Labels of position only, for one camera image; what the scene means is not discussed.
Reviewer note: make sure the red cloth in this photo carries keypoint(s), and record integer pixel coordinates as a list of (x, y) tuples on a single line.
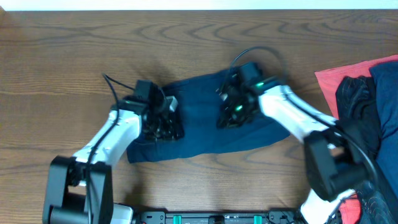
[(329, 81)]

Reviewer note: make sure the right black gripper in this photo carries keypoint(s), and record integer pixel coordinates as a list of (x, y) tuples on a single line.
[(225, 119)]

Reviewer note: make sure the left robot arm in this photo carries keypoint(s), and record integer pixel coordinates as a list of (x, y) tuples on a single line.
[(80, 187)]

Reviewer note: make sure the blue garment in pile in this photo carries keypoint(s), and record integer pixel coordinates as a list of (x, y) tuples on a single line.
[(385, 78)]

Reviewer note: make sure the navy blue shorts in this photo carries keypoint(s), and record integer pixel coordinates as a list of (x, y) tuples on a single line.
[(199, 109)]

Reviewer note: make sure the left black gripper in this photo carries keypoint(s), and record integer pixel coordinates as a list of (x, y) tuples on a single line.
[(173, 124)]

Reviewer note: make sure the black patterned garment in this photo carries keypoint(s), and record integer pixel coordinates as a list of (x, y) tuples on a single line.
[(356, 100)]

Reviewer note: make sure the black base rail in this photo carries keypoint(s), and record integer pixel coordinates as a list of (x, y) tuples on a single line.
[(270, 217)]

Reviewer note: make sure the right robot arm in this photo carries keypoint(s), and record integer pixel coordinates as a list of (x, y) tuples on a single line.
[(335, 160)]

